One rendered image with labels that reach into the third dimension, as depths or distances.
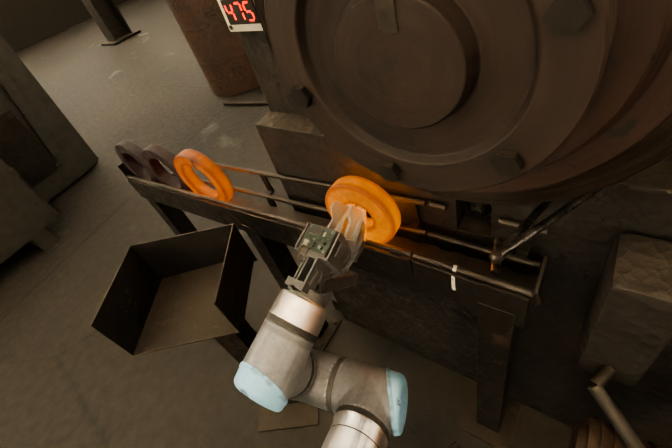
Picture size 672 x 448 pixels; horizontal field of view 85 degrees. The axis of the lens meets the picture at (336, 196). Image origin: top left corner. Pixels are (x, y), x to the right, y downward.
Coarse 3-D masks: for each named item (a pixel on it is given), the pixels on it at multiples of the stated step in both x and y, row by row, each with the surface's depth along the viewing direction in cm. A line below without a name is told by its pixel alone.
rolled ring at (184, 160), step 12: (180, 156) 97; (192, 156) 95; (204, 156) 96; (180, 168) 102; (204, 168) 94; (216, 168) 96; (192, 180) 107; (216, 180) 96; (228, 180) 98; (204, 192) 107; (216, 192) 107; (228, 192) 100
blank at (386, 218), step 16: (352, 176) 68; (336, 192) 70; (352, 192) 67; (368, 192) 65; (384, 192) 66; (368, 208) 68; (384, 208) 65; (368, 224) 73; (384, 224) 68; (384, 240) 72
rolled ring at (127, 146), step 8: (120, 144) 118; (128, 144) 117; (136, 144) 118; (120, 152) 122; (128, 152) 117; (136, 152) 116; (128, 160) 127; (128, 168) 129; (136, 168) 129; (136, 176) 131; (144, 176) 129; (152, 176) 121
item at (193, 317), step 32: (128, 256) 85; (160, 256) 89; (192, 256) 90; (224, 256) 90; (128, 288) 83; (160, 288) 92; (192, 288) 89; (224, 288) 72; (96, 320) 73; (128, 320) 81; (160, 320) 85; (192, 320) 81; (224, 320) 78; (128, 352) 79; (288, 416) 118
